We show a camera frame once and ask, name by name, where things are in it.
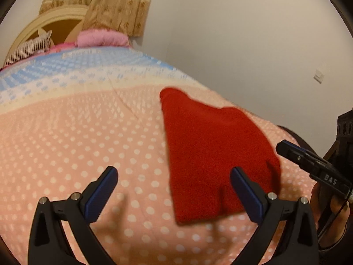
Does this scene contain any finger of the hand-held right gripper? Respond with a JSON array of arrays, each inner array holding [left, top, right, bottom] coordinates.
[[282, 140, 315, 158], [276, 143, 324, 176]]

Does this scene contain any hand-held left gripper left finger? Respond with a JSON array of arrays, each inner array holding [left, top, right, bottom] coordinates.
[[28, 166, 119, 265]]

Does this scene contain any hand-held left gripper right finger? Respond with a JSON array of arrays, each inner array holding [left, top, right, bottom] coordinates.
[[230, 167, 320, 265]]

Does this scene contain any red embroidered knit sweater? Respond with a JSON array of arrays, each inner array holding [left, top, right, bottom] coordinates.
[[159, 87, 282, 224]]

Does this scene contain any person's right hand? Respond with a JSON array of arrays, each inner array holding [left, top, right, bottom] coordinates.
[[311, 184, 351, 250]]

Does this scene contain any dotted pink blue bed cover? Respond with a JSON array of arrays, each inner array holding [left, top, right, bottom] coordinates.
[[0, 44, 317, 265]]

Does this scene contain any pink patterned pillow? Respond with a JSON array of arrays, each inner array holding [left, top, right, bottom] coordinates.
[[49, 43, 78, 53]]

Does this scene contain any striped pillow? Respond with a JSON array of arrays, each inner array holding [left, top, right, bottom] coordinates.
[[3, 30, 52, 67]]

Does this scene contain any cream wooden headboard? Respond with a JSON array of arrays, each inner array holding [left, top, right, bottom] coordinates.
[[3, 6, 89, 68]]

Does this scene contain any white wall switch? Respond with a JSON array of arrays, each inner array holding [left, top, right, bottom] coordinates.
[[314, 68, 326, 84]]

